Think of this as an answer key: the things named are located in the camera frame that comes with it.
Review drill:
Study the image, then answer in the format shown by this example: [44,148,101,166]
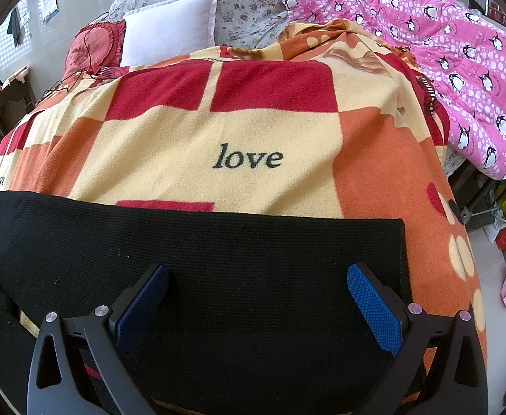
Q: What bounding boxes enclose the black knit pants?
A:
[0,191,411,414]

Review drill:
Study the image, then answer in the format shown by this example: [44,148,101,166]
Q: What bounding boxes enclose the orange red love blanket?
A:
[0,18,488,415]

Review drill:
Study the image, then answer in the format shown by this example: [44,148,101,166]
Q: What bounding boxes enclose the pink penguin quilt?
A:
[280,0,506,181]

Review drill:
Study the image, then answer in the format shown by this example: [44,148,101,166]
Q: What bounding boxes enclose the red ruffled cushion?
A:
[62,21,125,80]

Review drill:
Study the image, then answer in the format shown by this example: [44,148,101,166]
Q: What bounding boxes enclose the white square pillow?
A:
[120,0,217,66]

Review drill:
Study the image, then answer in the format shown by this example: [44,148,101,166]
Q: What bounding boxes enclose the dark cloth hanging on wall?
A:
[7,7,22,47]

